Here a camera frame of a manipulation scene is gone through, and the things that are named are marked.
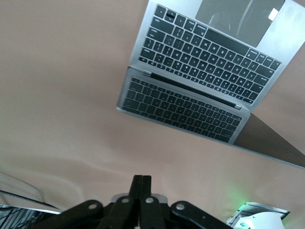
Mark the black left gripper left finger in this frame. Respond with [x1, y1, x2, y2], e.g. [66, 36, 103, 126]
[59, 175, 143, 229]

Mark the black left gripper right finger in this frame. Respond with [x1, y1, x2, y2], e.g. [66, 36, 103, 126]
[140, 175, 230, 229]

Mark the grey laptop computer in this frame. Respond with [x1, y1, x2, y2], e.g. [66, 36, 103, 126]
[116, 0, 305, 171]

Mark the brown table cover mat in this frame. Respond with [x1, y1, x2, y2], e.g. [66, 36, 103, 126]
[0, 0, 305, 229]

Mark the aluminium table frame rail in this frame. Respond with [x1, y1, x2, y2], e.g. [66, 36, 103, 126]
[0, 190, 63, 229]

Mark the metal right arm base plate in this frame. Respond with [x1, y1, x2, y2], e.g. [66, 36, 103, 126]
[226, 201, 291, 229]

